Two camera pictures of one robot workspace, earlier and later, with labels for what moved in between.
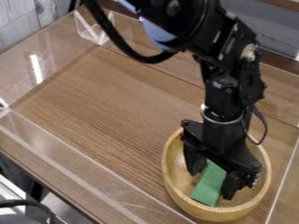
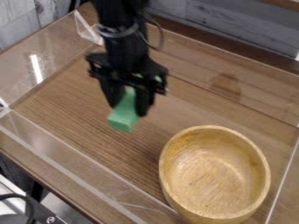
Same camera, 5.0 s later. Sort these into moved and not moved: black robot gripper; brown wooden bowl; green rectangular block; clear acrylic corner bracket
Moved: green rectangular block; black robot gripper
Not moved: clear acrylic corner bracket; brown wooden bowl
